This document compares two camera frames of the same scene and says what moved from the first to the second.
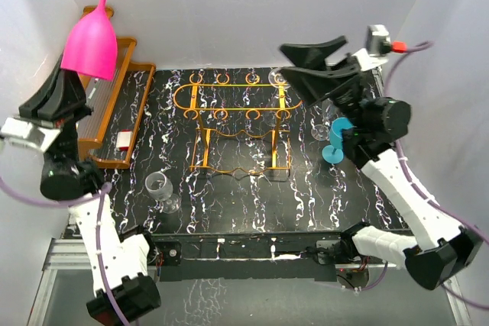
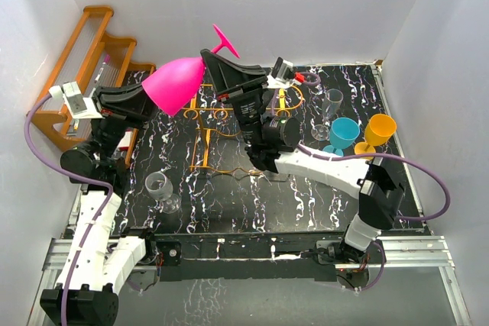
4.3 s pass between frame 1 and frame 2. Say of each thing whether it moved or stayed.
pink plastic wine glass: moved
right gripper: moved
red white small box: stayed
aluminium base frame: stayed
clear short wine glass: stayed
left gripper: moved
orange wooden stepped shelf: stayed
